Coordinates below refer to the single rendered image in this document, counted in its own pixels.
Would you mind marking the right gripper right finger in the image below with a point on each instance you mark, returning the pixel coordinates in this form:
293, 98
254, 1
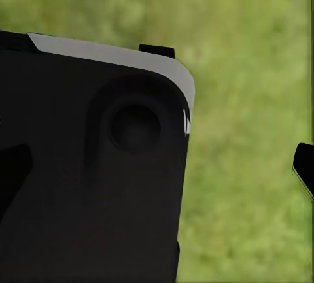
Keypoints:
304, 164

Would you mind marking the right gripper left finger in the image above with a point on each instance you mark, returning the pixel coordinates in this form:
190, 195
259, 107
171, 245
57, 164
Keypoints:
16, 163

